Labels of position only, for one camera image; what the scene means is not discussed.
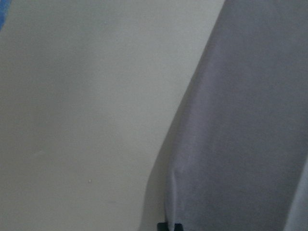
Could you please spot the brown t-shirt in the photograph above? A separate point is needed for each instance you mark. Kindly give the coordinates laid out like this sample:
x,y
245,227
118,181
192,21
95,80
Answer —
x,y
240,159

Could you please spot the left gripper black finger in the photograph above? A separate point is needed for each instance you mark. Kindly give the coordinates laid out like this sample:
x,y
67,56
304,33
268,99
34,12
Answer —
x,y
162,226

